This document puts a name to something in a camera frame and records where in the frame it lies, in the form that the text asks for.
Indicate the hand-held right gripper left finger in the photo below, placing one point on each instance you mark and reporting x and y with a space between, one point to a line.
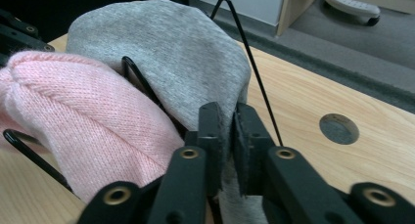
212 142

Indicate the grey knit hat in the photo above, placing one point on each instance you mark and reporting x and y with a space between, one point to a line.
176 51

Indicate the pink knit hat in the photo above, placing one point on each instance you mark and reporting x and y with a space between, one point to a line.
91 119

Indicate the grey chair base with caster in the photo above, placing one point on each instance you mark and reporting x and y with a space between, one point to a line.
352 5

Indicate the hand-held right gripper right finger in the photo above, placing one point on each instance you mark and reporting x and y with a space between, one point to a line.
251 142

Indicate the white cabinet panel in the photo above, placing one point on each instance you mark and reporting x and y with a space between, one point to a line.
248 2

